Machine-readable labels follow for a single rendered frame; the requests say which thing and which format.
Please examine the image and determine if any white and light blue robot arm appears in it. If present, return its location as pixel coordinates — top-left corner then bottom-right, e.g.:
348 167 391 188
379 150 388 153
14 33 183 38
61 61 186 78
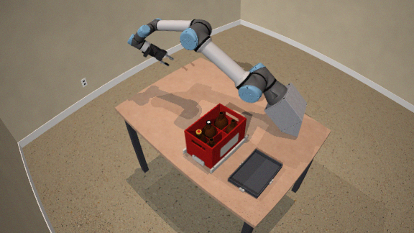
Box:
127 18 288 105

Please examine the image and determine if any red crate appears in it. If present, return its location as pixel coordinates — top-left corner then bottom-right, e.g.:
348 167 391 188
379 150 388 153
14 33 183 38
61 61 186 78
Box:
184 107 245 169

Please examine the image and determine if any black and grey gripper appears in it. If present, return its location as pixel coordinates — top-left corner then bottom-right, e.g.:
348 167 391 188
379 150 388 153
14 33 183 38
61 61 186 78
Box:
140 41 174 66

